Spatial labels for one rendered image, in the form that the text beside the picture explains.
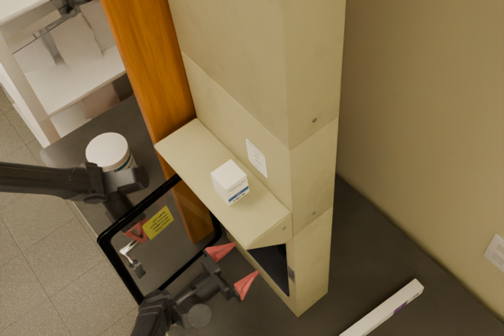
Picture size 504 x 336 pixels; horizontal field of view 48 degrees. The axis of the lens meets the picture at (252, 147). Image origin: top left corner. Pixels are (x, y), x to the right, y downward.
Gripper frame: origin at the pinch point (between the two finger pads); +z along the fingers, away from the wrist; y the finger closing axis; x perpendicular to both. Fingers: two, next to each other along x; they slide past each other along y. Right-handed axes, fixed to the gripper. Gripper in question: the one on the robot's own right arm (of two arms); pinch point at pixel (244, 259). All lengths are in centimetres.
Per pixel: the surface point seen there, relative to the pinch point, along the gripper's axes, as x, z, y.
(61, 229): 117, -38, 122
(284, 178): -43.5, 6.2, -11.1
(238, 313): 23.3, -6.3, -1.7
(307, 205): -32.2, 9.9, -12.8
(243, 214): -33.7, -1.3, -7.2
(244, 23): -75, 6, -4
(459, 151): -21, 49, -19
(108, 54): 26, 16, 115
